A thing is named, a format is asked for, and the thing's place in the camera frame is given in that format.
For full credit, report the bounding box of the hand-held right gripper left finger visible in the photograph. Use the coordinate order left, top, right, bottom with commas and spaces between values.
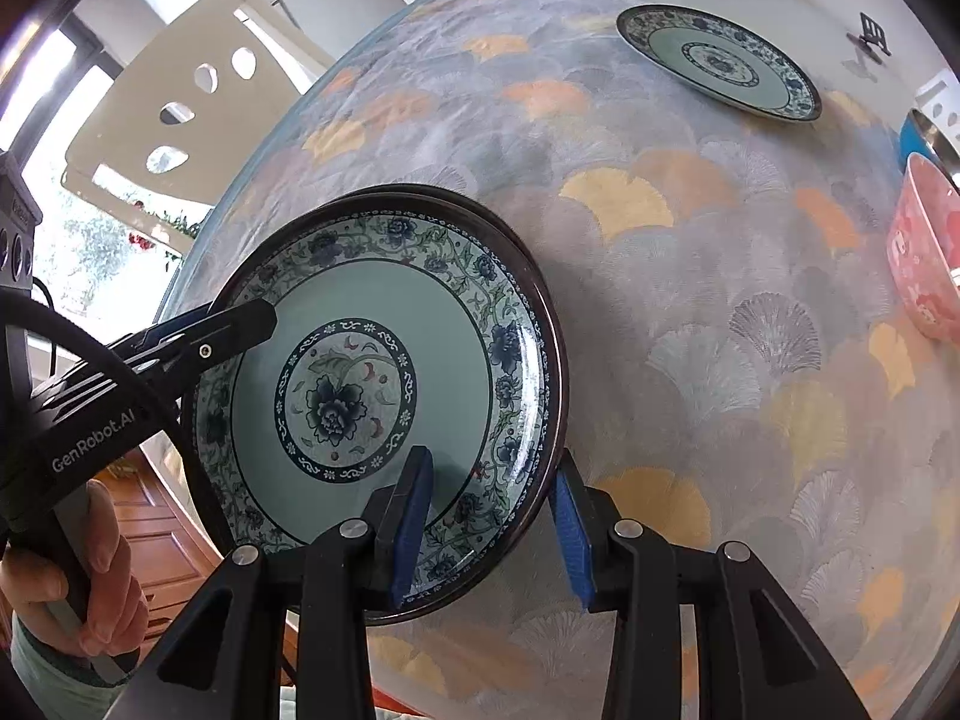
97, 445, 436, 720

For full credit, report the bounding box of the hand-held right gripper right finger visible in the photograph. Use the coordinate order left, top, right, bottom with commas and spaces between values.
547, 450, 872, 720

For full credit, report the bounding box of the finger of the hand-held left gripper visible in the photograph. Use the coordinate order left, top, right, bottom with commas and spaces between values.
124, 298, 280, 392
112, 305, 226, 350

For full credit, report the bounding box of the large floral porcelain plate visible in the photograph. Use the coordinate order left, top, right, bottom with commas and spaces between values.
180, 184, 569, 625

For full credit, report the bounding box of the pink floral bowl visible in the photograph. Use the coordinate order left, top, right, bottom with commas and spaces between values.
885, 152, 960, 346

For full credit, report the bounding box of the person's left forearm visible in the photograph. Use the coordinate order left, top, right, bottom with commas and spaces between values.
9, 611, 140, 720

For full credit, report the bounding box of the person's left hand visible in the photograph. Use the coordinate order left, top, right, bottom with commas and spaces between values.
0, 480, 151, 680

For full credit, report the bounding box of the red flowering plant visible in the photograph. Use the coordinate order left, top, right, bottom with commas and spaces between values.
112, 195, 203, 256

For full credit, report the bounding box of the wooden cabinet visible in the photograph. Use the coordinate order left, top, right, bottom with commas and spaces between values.
90, 450, 226, 661

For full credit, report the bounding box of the white plastic chair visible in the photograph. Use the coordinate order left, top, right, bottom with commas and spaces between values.
913, 67, 960, 137
60, 0, 338, 248

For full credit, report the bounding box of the ginkgo leaf pattern tablecloth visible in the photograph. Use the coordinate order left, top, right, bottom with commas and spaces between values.
157, 0, 960, 713

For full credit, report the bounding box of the blue steel-lined bowl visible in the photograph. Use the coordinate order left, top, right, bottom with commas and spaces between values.
898, 106, 960, 181

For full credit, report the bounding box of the black phone stand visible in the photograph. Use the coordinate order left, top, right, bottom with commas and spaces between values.
846, 11, 893, 61

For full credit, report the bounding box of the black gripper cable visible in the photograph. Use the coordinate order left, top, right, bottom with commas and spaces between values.
0, 277, 196, 496

